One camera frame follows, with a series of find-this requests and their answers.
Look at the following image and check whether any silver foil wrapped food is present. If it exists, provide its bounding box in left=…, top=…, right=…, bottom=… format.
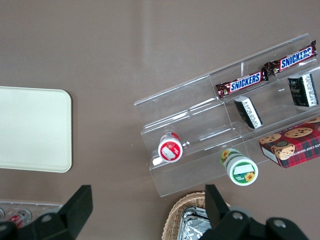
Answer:
left=177, top=206, right=213, bottom=240

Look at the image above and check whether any small red label bottle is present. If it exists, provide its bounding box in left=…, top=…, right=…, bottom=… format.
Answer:
left=9, top=208, right=33, bottom=230

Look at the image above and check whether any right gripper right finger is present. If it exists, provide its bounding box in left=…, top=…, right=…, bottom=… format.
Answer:
left=201, top=184, right=261, bottom=240

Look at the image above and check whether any Snickers chocolate bar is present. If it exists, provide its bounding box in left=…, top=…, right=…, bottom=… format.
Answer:
left=215, top=70, right=270, bottom=100
left=263, top=39, right=317, bottom=77

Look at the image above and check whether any green sunflower lid snack cup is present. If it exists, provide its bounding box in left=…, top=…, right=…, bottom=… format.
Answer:
left=219, top=148, right=259, bottom=187

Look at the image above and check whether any red tartan cookie box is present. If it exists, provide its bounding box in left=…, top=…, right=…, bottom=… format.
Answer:
left=258, top=116, right=320, bottom=170

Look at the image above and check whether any light tan wicker basket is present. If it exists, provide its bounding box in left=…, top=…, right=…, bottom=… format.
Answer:
left=161, top=191, right=232, bottom=240

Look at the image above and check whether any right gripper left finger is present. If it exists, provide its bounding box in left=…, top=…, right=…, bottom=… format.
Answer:
left=17, top=184, right=94, bottom=240

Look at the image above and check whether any clear acrylic bottle holder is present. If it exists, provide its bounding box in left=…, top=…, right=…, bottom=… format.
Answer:
left=0, top=199, right=64, bottom=224

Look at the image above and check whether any small black white snack box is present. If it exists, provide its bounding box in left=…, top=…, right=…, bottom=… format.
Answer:
left=233, top=96, right=264, bottom=130
left=287, top=72, right=320, bottom=108

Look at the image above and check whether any clear acrylic tiered display stand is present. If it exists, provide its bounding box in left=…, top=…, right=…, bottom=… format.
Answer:
left=133, top=33, right=320, bottom=198

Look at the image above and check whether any red lid snack cup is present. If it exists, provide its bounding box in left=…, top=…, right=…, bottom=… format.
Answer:
left=157, top=132, right=184, bottom=164

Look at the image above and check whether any cream rectangular plastic tray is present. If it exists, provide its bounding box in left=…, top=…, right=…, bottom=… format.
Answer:
left=0, top=86, right=73, bottom=174

